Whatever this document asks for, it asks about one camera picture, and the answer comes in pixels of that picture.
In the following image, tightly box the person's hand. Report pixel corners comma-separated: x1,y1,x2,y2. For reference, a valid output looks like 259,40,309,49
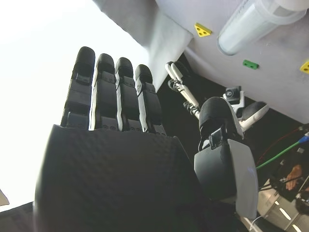
285,165,304,191

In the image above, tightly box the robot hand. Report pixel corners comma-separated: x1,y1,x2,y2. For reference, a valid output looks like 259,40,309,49
33,46,259,232

